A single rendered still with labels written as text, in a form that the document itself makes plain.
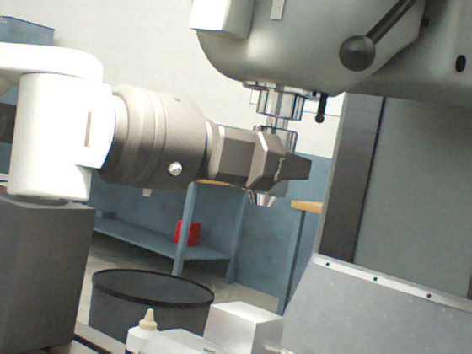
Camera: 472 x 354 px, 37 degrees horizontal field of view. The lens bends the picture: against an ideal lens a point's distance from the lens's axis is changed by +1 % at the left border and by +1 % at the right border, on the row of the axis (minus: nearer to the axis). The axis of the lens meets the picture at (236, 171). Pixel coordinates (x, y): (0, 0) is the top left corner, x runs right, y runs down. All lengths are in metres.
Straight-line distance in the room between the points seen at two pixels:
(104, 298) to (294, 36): 2.08
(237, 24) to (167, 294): 2.42
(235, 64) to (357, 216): 0.48
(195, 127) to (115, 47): 6.95
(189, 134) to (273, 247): 5.31
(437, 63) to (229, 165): 0.25
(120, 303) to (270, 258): 3.45
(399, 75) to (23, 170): 0.41
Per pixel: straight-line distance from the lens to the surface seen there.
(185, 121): 0.62
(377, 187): 1.08
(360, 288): 1.07
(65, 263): 0.97
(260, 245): 5.99
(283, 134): 0.71
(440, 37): 0.77
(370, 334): 1.04
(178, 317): 2.60
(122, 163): 0.60
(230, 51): 0.67
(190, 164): 0.63
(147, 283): 3.01
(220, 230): 6.28
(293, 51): 0.64
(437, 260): 1.04
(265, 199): 0.72
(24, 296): 0.94
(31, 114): 0.59
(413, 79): 0.78
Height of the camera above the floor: 1.26
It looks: 3 degrees down
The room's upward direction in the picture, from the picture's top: 11 degrees clockwise
